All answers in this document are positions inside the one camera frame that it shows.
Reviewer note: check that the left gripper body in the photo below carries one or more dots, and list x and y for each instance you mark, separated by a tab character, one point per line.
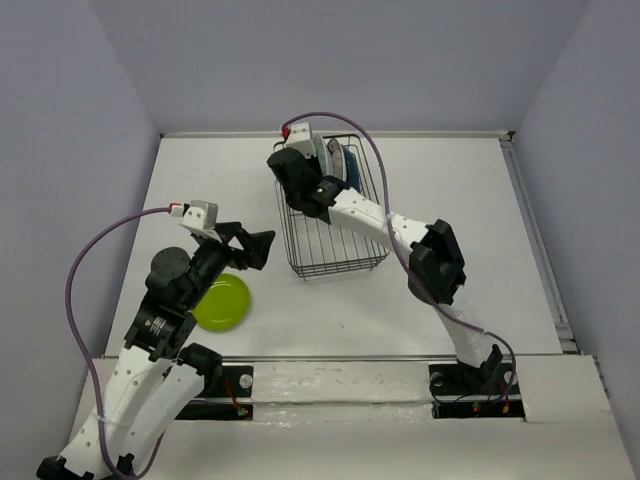
212	258

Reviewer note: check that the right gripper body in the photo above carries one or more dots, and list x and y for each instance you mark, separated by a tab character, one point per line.
313	163

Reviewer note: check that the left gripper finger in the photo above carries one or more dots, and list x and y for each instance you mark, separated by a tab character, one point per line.
229	231
255	248

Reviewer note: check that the red and teal plate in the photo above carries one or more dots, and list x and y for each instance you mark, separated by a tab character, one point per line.
323	155

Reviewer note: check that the white plate teal lettered rim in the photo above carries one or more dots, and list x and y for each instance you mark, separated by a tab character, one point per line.
337	159

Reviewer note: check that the dark blue plate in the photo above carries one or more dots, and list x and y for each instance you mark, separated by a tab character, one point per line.
353	175

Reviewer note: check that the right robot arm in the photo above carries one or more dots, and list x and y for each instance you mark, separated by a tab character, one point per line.
429	254

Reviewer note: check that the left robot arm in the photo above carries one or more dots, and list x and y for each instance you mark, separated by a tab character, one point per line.
158	371

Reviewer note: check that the lime green plate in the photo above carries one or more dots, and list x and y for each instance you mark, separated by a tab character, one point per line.
225	305

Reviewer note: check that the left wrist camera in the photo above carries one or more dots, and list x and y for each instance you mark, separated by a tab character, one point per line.
199	219

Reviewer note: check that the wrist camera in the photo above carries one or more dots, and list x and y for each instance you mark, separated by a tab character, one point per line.
300	137
199	219

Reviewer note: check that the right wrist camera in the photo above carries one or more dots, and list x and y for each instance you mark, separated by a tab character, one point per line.
300	137

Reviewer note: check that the wire dish rack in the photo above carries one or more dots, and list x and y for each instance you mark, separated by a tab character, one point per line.
314	248

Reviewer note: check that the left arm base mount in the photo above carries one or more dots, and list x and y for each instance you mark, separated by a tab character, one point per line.
230	399

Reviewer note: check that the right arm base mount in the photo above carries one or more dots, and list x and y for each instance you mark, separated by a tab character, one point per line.
459	391

